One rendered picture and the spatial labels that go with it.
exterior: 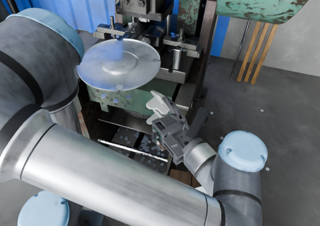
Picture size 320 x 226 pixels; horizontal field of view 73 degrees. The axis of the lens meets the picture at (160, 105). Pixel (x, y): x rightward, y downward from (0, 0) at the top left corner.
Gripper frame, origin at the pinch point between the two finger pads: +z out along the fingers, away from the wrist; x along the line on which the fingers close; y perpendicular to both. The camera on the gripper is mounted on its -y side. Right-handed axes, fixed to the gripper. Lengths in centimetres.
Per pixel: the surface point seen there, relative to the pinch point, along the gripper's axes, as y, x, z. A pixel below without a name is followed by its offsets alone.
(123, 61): -0.5, -0.8, 21.4
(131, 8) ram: -11.1, -12.5, 33.1
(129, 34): -12.6, 0.2, 38.6
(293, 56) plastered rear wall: -173, 63, 31
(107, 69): 5.9, -0.4, 20.1
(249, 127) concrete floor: -87, 78, 4
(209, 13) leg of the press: -55, -1, 35
